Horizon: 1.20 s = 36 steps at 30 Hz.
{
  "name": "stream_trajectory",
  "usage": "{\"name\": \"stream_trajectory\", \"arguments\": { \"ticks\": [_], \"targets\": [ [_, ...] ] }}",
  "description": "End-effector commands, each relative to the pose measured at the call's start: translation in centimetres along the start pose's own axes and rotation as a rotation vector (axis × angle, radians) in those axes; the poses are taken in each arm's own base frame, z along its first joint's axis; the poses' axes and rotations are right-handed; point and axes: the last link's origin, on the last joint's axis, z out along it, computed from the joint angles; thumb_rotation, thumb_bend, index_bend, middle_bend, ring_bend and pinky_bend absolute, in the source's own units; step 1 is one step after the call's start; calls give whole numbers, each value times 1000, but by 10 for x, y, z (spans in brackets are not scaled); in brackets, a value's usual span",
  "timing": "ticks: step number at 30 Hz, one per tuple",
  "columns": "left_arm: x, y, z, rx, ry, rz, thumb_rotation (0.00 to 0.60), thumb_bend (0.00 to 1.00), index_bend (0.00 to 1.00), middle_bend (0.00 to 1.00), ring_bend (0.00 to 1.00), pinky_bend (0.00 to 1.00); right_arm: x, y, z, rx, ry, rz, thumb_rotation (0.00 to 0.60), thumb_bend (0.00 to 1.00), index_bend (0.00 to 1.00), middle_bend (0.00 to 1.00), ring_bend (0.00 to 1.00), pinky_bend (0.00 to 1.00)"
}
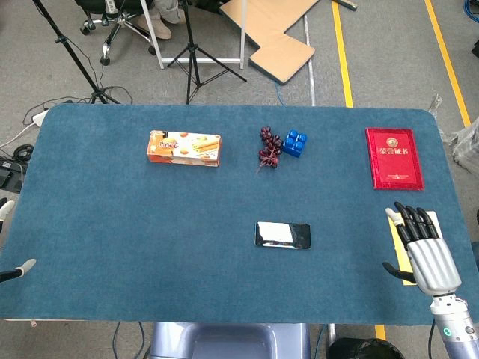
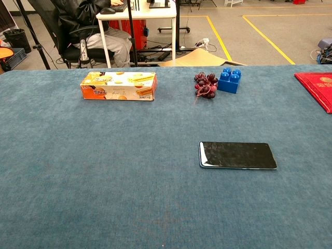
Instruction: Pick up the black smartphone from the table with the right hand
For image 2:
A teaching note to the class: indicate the black tripod stand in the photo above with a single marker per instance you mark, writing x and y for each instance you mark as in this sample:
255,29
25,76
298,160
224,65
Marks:
32,33

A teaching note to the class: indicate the blue toy building brick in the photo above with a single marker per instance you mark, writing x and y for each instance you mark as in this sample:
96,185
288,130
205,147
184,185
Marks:
229,81

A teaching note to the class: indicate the purple grape bunch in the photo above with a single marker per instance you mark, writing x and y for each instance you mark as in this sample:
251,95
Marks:
206,85

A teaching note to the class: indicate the white power strip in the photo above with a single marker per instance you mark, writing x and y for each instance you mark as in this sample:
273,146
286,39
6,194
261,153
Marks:
205,40

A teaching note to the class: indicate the orange round seat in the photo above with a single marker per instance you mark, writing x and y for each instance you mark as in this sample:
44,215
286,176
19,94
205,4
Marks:
5,52

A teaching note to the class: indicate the black rolling stand base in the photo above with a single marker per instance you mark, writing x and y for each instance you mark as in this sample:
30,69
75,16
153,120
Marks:
173,29

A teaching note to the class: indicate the blue plastic crate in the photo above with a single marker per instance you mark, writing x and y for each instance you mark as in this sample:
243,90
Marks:
16,57

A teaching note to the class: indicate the black office chair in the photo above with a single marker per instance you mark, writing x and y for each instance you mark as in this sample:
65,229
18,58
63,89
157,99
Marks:
70,49

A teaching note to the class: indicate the black keyboard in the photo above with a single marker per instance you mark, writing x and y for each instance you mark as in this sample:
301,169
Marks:
119,7

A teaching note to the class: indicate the seated person in black jacket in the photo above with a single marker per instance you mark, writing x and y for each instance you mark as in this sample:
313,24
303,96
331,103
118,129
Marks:
85,23

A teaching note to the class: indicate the red embroidered cloth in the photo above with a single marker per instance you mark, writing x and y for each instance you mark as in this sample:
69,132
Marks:
317,88

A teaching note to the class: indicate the brown cardboard sheet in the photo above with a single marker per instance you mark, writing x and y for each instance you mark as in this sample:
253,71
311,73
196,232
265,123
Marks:
199,58

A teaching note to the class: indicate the black vertical pole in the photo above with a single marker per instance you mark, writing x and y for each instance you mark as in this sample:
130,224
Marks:
132,33

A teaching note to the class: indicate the black waste bin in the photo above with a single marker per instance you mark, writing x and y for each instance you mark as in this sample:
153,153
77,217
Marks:
18,39

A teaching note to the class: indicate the red cabinet under desk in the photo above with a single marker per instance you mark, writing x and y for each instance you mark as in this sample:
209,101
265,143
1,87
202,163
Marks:
129,31

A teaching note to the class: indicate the blue table cloth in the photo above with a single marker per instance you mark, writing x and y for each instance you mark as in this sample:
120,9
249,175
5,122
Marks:
129,168

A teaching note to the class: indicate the light blue smartphone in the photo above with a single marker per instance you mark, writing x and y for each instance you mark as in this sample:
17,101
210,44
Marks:
237,155

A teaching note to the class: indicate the white desk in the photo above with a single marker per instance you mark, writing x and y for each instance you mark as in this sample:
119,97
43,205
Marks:
145,13

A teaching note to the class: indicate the black computer mouse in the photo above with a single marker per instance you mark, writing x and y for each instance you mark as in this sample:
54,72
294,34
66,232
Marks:
107,11

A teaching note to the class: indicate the orange biscuit box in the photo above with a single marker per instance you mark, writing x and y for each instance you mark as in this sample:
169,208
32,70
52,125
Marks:
122,86

